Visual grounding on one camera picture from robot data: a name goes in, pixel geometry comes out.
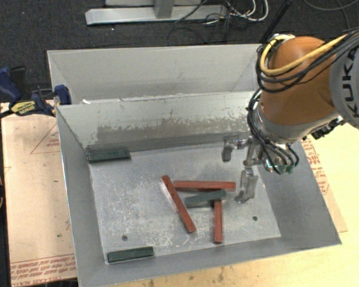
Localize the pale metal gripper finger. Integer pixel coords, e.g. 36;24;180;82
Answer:
232;160;262;206
220;133;250;163

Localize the red-brown flat block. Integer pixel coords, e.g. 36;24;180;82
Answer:
209;199;226;245
160;173;197;236
173;175;237;197

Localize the dark green flat block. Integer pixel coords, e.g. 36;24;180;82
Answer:
86;146;132;164
106;246;156;264
183;189;228;209

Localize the grey metal bin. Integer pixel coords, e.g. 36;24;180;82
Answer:
47;28;344;287

